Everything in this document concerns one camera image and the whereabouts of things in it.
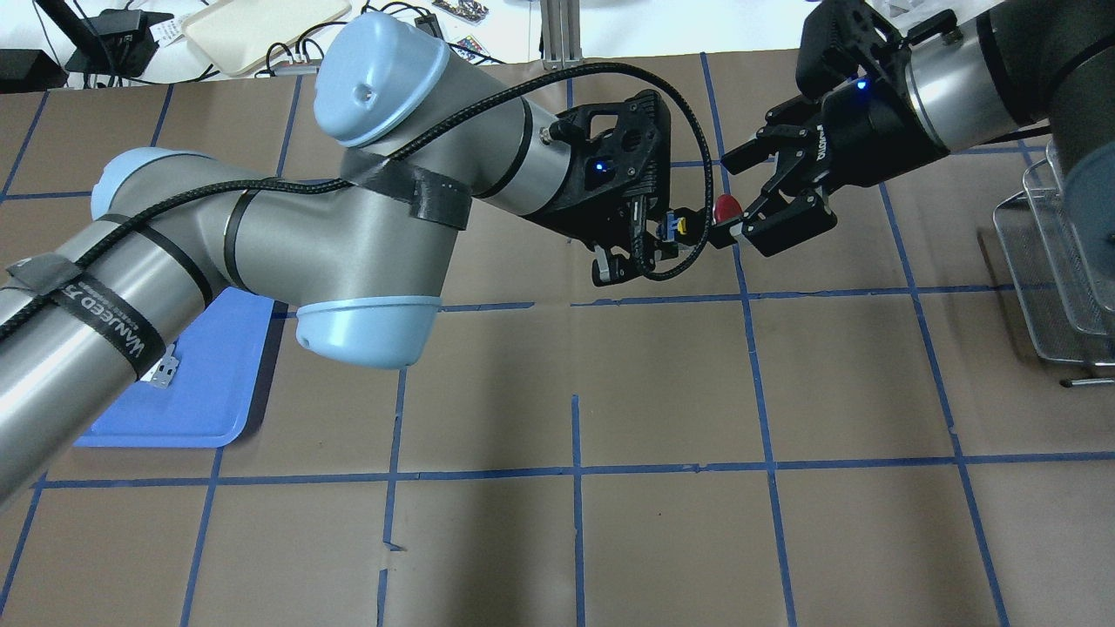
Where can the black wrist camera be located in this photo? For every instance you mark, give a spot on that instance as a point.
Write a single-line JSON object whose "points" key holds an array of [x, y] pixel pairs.
{"points": [[619, 150], [842, 38]]}

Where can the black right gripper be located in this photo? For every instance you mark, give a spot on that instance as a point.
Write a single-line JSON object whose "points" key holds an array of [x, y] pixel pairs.
{"points": [[860, 131]]}

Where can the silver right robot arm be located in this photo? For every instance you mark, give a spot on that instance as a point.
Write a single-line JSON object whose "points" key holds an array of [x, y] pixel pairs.
{"points": [[1014, 65]]}

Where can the wire mesh shelf basket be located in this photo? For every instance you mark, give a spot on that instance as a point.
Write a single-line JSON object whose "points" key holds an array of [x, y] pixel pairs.
{"points": [[1060, 299]]}

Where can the red emergency stop button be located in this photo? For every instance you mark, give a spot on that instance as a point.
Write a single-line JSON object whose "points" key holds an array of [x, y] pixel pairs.
{"points": [[684, 226]]}

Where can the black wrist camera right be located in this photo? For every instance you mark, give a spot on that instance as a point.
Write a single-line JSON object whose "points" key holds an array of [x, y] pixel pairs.
{"points": [[842, 38]]}

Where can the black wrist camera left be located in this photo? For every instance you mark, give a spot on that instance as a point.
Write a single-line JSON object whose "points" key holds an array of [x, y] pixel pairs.
{"points": [[619, 150]]}

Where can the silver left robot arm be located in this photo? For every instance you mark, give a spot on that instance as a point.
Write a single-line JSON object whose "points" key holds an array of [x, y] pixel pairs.
{"points": [[362, 257]]}

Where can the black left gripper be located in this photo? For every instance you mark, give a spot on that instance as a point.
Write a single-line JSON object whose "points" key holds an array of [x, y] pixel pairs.
{"points": [[582, 205]]}

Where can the aluminium frame post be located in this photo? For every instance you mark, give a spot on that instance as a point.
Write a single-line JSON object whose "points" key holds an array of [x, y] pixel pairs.
{"points": [[561, 34]]}

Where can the blue plastic tray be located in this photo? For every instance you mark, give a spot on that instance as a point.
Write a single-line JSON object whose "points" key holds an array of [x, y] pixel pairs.
{"points": [[207, 400]]}

